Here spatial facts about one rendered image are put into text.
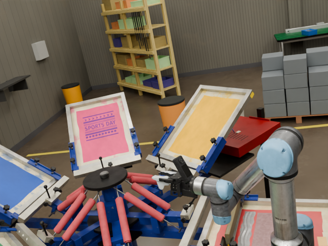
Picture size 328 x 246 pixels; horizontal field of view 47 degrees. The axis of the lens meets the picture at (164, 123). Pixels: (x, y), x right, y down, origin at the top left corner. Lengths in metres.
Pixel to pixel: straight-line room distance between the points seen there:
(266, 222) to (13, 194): 1.85
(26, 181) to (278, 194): 2.27
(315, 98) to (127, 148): 3.78
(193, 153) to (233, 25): 7.67
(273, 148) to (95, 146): 2.36
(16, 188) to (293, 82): 4.52
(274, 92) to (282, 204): 5.00
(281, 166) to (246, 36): 9.28
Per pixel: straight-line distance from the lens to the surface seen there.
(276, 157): 1.28
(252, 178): 1.55
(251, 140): 3.28
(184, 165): 1.58
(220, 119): 3.08
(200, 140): 3.04
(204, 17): 10.43
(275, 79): 6.27
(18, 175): 3.25
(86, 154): 3.40
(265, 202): 2.66
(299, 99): 6.37
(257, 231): 2.45
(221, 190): 1.49
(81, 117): 3.68
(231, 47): 10.51
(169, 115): 6.02
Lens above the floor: 2.44
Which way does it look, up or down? 19 degrees down
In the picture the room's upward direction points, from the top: 11 degrees counter-clockwise
